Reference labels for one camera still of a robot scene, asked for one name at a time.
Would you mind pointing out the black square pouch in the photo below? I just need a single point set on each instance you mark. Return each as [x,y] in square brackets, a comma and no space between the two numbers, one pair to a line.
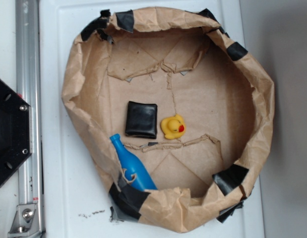
[141,120]

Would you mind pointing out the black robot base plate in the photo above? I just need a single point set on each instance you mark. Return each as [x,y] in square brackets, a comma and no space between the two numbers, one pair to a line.
[15,135]

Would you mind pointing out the aluminium extrusion rail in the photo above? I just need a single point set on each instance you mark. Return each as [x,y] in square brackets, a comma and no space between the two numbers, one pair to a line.
[30,174]

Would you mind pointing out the yellow rubber duck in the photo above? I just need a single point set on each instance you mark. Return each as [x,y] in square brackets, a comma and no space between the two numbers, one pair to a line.
[173,127]

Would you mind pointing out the brown paper bin liner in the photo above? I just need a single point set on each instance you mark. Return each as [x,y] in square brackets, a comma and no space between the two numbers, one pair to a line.
[186,64]

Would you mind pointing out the metal corner bracket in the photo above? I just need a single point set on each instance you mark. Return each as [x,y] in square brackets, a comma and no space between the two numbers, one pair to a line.
[26,222]

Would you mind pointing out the blue plastic bottle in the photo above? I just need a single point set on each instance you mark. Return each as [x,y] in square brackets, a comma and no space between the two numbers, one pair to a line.
[134,170]

